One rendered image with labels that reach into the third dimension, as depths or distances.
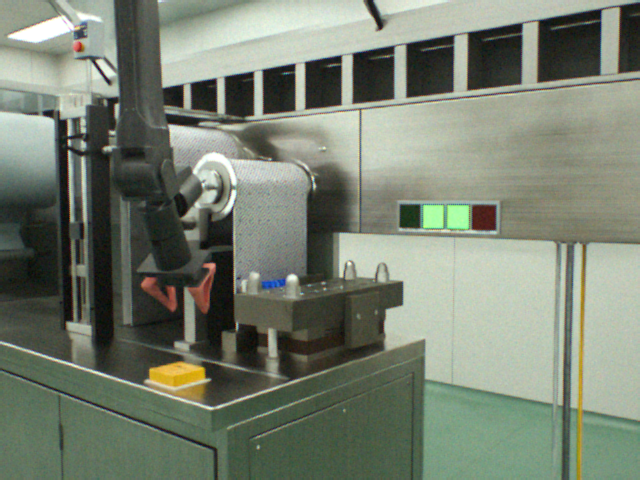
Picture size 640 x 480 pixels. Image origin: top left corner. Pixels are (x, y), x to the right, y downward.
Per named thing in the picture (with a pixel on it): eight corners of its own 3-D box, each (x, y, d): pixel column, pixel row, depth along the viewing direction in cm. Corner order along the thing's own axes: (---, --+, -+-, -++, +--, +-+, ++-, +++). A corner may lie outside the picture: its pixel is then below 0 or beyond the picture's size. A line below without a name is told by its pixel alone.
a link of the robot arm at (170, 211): (126, 206, 91) (160, 206, 90) (149, 183, 97) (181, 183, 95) (140, 246, 95) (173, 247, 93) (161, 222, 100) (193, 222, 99)
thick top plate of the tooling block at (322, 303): (234, 322, 130) (233, 293, 130) (349, 299, 161) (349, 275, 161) (292, 332, 120) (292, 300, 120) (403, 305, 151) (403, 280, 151)
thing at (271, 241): (234, 294, 136) (233, 207, 134) (305, 283, 154) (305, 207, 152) (235, 294, 135) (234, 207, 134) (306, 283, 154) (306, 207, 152)
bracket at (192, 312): (172, 347, 138) (170, 207, 136) (195, 342, 143) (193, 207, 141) (187, 351, 135) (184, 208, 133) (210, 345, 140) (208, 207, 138)
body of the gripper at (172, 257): (158, 257, 104) (145, 219, 100) (214, 259, 101) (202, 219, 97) (139, 281, 99) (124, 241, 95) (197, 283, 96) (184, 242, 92)
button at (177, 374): (149, 381, 111) (148, 368, 111) (180, 373, 117) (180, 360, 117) (174, 389, 107) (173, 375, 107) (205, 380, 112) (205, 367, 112)
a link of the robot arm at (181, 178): (106, 167, 90) (159, 166, 87) (145, 134, 99) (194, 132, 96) (132, 238, 96) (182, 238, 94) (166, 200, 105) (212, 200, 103)
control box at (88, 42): (67, 57, 170) (67, 20, 169) (87, 62, 176) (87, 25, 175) (84, 54, 167) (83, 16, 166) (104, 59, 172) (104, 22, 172)
